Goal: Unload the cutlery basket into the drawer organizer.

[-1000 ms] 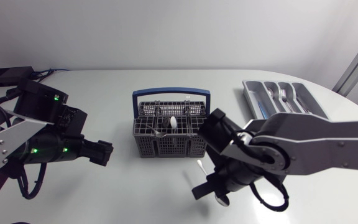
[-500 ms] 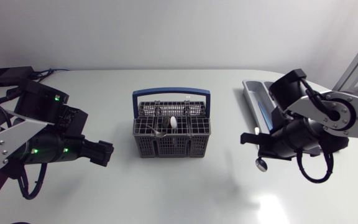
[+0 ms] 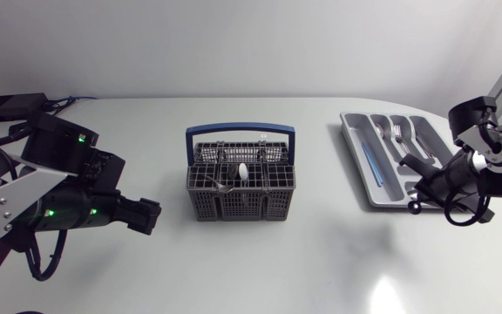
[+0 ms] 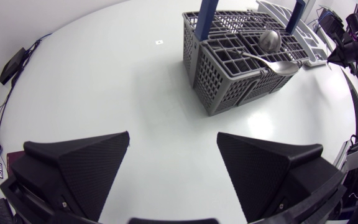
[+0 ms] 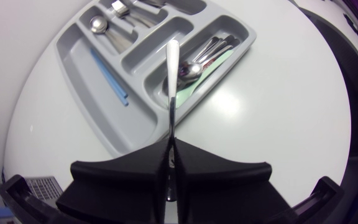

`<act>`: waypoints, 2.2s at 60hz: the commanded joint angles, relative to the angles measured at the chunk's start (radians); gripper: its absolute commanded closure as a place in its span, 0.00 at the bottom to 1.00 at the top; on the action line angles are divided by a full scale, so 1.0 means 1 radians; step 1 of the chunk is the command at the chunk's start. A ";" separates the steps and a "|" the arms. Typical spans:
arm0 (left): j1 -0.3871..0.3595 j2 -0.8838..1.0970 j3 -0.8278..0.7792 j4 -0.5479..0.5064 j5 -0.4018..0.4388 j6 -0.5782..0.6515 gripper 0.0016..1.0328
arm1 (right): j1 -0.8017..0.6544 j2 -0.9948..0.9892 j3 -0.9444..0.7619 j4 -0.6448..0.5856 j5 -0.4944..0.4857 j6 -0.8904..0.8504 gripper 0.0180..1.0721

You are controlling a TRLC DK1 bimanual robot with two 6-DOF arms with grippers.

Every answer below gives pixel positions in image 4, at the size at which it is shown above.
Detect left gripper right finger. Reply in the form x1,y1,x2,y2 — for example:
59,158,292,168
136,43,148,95
216,131,344,223

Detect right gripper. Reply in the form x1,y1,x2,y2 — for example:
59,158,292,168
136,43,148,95
327,39,358,68

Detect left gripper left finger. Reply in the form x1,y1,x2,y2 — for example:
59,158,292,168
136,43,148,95
10,131,131,223

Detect grey cutlery tray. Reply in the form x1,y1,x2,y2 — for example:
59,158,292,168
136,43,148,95
255,0,329,68

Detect grey cutlery basket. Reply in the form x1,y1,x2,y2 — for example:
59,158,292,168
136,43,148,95
181,0,311,117

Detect dark mat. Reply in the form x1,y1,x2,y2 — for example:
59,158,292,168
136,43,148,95
6,150,25,175

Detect black power brick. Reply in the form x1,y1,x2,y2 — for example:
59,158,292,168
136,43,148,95
0,47,27,86

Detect black cable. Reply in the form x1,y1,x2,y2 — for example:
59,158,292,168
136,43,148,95
0,32,53,139

